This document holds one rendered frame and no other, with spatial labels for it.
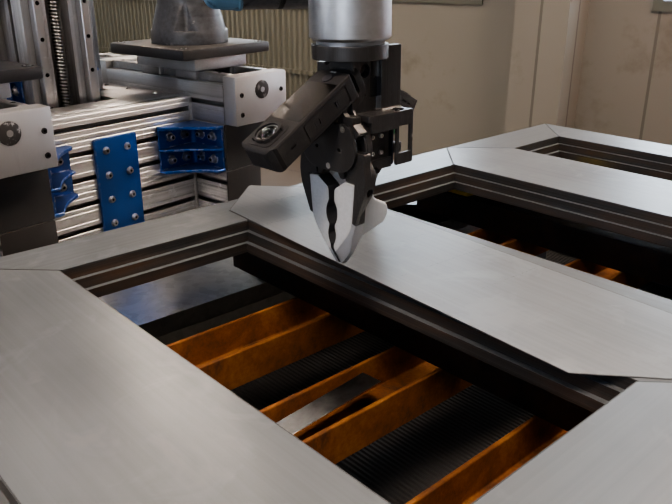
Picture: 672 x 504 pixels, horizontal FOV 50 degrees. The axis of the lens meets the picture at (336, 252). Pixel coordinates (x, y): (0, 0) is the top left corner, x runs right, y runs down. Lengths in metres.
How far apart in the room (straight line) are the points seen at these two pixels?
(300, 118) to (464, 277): 0.30
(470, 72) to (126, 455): 4.18
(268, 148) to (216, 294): 0.61
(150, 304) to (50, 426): 0.61
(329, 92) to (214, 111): 0.77
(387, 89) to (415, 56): 4.09
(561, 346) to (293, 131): 0.31
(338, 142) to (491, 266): 0.28
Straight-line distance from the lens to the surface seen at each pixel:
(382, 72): 0.70
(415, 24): 4.79
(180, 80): 1.47
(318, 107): 0.65
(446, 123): 4.73
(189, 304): 1.18
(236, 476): 0.53
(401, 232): 0.96
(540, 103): 4.14
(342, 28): 0.66
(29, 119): 1.13
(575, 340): 0.72
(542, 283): 0.84
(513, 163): 1.33
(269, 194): 1.12
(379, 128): 0.69
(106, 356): 0.69
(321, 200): 0.72
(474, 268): 0.86
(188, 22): 1.48
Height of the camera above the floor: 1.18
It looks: 22 degrees down
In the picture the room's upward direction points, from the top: straight up
